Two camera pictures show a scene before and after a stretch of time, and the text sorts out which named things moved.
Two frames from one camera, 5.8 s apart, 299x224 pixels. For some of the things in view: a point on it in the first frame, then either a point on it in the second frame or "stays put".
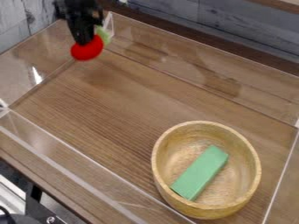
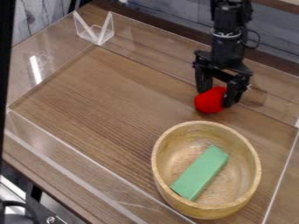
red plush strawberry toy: (89, 52) to (210, 101)
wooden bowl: (206, 169) stays put
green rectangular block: (201, 173) stays put
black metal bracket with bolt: (35, 207) stays put
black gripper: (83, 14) to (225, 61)
